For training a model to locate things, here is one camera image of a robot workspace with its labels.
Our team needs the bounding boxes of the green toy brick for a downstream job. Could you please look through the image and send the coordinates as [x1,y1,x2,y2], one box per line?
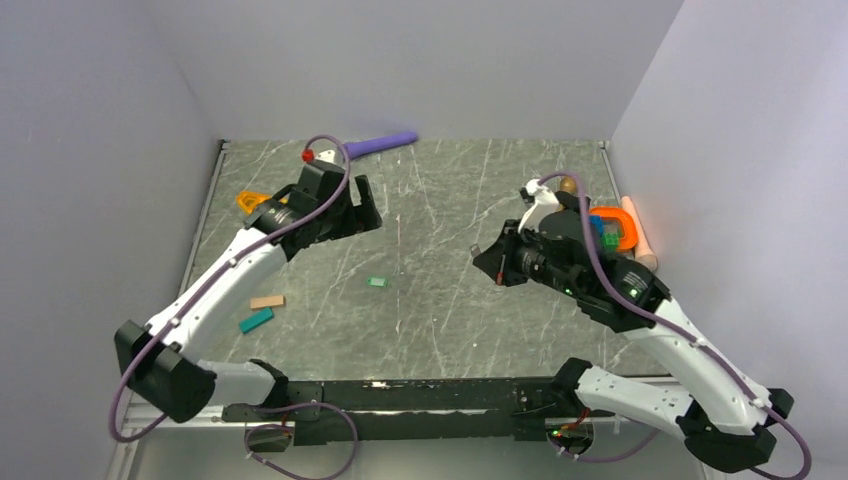
[601,232,621,251]

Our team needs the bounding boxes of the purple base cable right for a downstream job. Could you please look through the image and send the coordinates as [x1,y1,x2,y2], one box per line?
[547,405,667,464]

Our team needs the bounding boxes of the teal wooden block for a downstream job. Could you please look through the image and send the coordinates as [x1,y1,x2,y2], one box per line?
[238,307,274,334]

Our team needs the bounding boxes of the tan wooden block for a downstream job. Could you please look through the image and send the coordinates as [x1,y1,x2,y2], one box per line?
[249,295,286,310]

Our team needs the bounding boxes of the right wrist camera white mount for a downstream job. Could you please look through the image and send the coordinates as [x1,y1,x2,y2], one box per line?
[517,179,561,233]

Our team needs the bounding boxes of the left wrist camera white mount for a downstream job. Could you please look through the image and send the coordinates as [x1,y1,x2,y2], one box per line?
[301,149,343,166]

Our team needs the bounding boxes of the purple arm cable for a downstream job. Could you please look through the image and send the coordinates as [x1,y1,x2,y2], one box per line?
[108,135,352,444]
[537,172,814,480]

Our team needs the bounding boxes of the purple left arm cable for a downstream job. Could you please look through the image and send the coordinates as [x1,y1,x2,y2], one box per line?
[108,135,352,444]

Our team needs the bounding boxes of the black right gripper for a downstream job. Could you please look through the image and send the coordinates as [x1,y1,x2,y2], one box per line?
[474,217,583,298]

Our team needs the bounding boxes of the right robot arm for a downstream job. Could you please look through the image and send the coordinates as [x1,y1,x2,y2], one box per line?
[471,210,794,473]

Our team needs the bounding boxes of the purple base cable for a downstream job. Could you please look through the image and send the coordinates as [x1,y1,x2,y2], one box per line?
[243,402,360,480]
[547,405,667,464]

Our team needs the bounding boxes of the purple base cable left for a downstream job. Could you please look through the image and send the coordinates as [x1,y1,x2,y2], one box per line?
[243,402,360,480]

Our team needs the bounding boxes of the orange plastic ring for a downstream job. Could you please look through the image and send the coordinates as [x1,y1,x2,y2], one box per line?
[588,205,640,253]

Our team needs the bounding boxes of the orange yellow toy stack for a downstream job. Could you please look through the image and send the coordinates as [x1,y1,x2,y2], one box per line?
[235,190,289,215]

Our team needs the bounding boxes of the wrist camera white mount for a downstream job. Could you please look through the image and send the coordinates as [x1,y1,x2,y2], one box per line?
[517,179,561,233]
[301,149,343,166]

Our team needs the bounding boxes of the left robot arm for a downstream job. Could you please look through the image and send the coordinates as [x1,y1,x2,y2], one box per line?
[114,160,382,423]

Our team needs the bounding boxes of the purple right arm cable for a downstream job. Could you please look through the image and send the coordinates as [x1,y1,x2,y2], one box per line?
[537,172,814,480]

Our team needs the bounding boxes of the blue toy brick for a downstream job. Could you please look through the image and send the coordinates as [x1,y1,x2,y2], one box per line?
[589,214,605,238]

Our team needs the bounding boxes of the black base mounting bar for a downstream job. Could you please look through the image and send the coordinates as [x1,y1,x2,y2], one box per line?
[222,377,585,446]

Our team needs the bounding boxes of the green key tag keyring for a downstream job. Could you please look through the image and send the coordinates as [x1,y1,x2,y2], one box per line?
[367,277,388,288]

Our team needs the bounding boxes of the orange pink object at wall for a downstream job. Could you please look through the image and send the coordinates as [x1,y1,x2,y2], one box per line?
[621,196,658,273]

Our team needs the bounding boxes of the purple flashlight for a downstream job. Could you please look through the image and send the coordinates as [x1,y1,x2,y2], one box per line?
[344,131,418,159]

